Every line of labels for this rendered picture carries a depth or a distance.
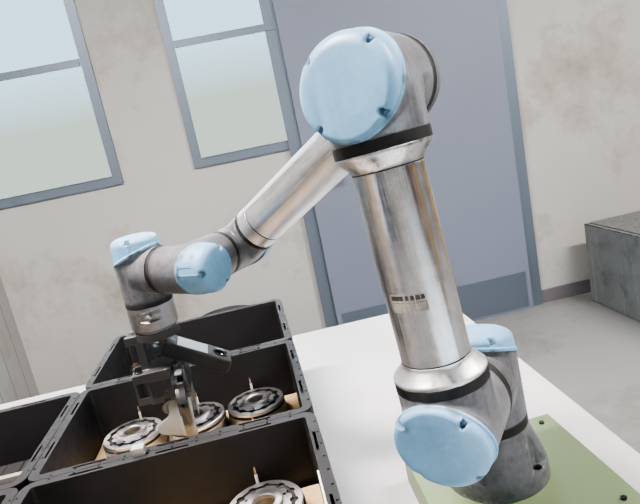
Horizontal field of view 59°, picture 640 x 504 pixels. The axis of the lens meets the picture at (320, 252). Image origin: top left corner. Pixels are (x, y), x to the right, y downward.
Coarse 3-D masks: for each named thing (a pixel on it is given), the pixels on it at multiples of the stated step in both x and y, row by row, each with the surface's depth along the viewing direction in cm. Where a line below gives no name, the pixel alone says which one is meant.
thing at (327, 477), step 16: (288, 416) 79; (304, 416) 78; (240, 432) 77; (256, 432) 77; (320, 432) 73; (176, 448) 76; (192, 448) 76; (320, 448) 69; (112, 464) 75; (128, 464) 75; (320, 464) 66; (48, 480) 75; (64, 480) 74; (16, 496) 72; (336, 496) 60
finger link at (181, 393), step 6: (180, 378) 92; (180, 384) 90; (180, 390) 90; (186, 390) 92; (180, 396) 90; (186, 396) 91; (180, 402) 90; (186, 402) 90; (180, 408) 91; (186, 408) 90; (186, 414) 91; (186, 420) 91; (192, 420) 91
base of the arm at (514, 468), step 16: (512, 432) 78; (528, 432) 80; (512, 448) 78; (528, 448) 79; (496, 464) 78; (512, 464) 78; (528, 464) 78; (544, 464) 80; (480, 480) 79; (496, 480) 78; (512, 480) 78; (528, 480) 78; (544, 480) 79; (464, 496) 81; (480, 496) 79; (496, 496) 78; (512, 496) 78; (528, 496) 78
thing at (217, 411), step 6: (204, 402) 104; (210, 402) 104; (216, 402) 103; (210, 408) 102; (216, 408) 102; (222, 408) 101; (210, 414) 99; (216, 414) 100; (222, 414) 99; (204, 420) 98; (210, 420) 98; (216, 420) 97; (198, 426) 96; (204, 426) 95; (210, 426) 96
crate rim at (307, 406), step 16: (240, 352) 107; (256, 352) 106; (288, 352) 102; (192, 368) 105; (112, 384) 104; (304, 384) 88; (80, 400) 99; (304, 400) 82; (272, 416) 80; (64, 432) 88; (208, 432) 79; (224, 432) 78; (48, 448) 84; (160, 448) 77; (80, 464) 77; (96, 464) 76; (32, 480) 76
